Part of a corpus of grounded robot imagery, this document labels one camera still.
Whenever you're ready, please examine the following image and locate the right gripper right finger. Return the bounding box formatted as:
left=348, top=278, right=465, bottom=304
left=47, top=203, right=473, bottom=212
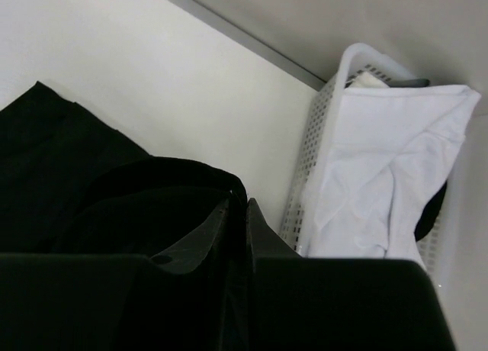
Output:
left=246, top=199, right=455, bottom=350

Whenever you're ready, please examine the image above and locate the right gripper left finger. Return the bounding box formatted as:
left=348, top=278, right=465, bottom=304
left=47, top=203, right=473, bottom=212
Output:
left=1, top=201, right=230, bottom=350

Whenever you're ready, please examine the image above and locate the black pleated skirt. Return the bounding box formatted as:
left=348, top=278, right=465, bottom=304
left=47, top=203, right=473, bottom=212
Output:
left=0, top=80, right=249, bottom=351

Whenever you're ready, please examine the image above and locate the black garment in basket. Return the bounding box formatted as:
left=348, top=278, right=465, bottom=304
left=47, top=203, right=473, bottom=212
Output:
left=414, top=182, right=448, bottom=242

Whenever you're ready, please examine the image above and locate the white skirt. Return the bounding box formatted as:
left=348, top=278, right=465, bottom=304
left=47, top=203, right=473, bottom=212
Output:
left=300, top=85, right=480, bottom=262

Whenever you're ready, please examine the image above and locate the white plastic basket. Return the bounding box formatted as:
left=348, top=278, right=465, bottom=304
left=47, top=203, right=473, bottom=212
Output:
left=279, top=43, right=454, bottom=285

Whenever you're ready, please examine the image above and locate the aluminium table edge rail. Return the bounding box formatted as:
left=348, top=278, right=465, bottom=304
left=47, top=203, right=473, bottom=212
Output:
left=168, top=0, right=327, bottom=91

